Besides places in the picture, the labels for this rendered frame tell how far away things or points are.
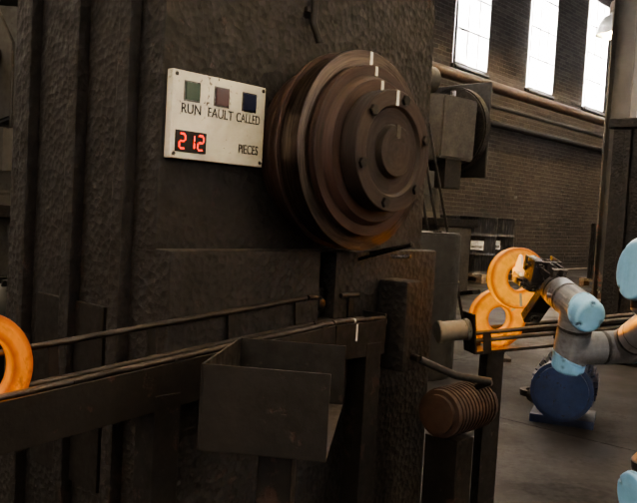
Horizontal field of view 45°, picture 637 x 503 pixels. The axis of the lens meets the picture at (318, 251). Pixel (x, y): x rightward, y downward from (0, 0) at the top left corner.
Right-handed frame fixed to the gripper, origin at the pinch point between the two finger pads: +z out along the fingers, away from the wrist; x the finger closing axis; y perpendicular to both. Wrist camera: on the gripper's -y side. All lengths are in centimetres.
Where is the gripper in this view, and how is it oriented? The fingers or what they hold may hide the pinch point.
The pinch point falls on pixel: (517, 269)
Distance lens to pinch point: 204.7
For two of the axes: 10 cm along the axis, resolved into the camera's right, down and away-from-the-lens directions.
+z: -2.0, -3.2, 9.3
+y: 1.1, -9.5, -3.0
